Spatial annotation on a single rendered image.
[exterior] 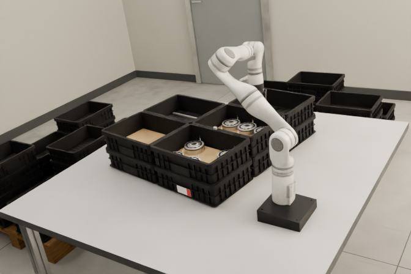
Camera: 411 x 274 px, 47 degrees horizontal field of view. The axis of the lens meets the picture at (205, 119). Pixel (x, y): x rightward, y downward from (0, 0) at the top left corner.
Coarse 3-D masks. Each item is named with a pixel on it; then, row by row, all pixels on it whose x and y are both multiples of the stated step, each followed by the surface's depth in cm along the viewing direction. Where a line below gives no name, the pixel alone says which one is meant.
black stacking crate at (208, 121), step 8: (216, 112) 259; (224, 112) 265; (232, 112) 265; (240, 112) 260; (200, 120) 251; (208, 120) 256; (216, 120) 261; (240, 120) 263; (248, 120) 259; (256, 120) 255; (264, 136) 232; (256, 144) 228; (264, 144) 233; (248, 152) 228; (256, 152) 229
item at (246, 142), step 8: (184, 128) 243; (208, 128) 238; (168, 136) 235; (240, 136) 225; (152, 144) 229; (240, 144) 217; (248, 144) 221; (160, 152) 223; (168, 152) 219; (232, 152) 213; (184, 160) 213; (192, 160) 209; (216, 160) 206; (224, 160) 210; (208, 168) 204
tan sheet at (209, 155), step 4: (208, 148) 240; (212, 148) 240; (184, 152) 239; (204, 152) 236; (208, 152) 236; (212, 152) 235; (216, 152) 235; (188, 156) 235; (196, 156) 234; (200, 156) 233; (204, 156) 233; (208, 156) 232; (212, 156) 231; (216, 156) 231; (204, 160) 228; (208, 160) 228; (212, 160) 227
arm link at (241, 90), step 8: (208, 64) 200; (216, 64) 196; (216, 72) 198; (224, 72) 199; (224, 80) 197; (232, 80) 198; (232, 88) 195; (240, 88) 194; (248, 88) 193; (256, 88) 196; (240, 96) 194; (248, 96) 192
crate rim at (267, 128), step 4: (228, 104) 266; (220, 108) 262; (244, 108) 257; (212, 112) 258; (204, 116) 254; (284, 116) 240; (196, 120) 249; (196, 124) 245; (200, 124) 244; (264, 128) 229; (268, 128) 231; (228, 132) 231; (232, 132) 230; (260, 132) 226; (264, 132) 229; (248, 136) 223; (252, 136) 223; (256, 136) 225; (260, 136) 227; (252, 140) 223
